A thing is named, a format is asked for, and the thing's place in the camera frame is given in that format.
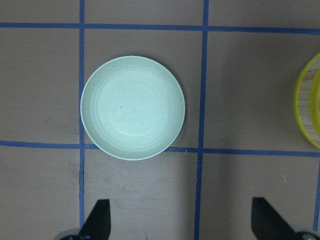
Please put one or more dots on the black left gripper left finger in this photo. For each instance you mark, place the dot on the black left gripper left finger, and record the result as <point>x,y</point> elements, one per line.
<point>98,224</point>

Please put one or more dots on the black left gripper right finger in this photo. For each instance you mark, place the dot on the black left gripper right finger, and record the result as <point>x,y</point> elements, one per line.
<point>267,224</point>

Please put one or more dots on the light green plate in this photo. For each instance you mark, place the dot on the light green plate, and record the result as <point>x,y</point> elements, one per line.
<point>132,108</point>

